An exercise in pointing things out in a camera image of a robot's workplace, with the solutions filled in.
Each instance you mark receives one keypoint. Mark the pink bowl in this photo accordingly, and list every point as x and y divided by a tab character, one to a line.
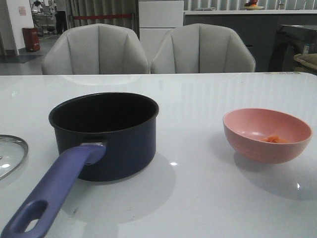
266	136

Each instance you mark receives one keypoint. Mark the orange ham slices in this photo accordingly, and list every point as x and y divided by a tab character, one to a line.
274	139

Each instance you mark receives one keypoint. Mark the glass lid blue knob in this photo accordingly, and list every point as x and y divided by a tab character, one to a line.
13	152

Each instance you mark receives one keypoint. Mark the dark blue saucepan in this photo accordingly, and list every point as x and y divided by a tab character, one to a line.
100	137

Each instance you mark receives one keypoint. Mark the right beige armchair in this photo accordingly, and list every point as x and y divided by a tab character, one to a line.
202	48

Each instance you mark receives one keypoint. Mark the beige armchair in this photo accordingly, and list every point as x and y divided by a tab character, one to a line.
96	49
202	48

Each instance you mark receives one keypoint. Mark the left beige armchair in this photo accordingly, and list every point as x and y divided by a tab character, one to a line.
96	49

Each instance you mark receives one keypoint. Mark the white drawer cabinet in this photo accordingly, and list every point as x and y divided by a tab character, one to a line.
156	17

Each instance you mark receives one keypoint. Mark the red barrier belt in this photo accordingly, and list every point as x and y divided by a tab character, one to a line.
113	16

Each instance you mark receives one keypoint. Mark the dark grey counter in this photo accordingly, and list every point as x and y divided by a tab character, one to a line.
256	28

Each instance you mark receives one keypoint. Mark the fruit plate on counter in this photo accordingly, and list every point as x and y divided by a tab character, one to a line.
252	5

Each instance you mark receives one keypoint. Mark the person in black trousers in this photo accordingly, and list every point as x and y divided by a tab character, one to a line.
60	15

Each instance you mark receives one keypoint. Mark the dark appliance box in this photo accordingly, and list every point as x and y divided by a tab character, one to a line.
291	40

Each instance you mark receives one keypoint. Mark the red trash bin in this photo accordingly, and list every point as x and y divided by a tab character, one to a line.
31	40

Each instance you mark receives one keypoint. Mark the beige cushion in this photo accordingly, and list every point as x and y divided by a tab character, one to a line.
306	63

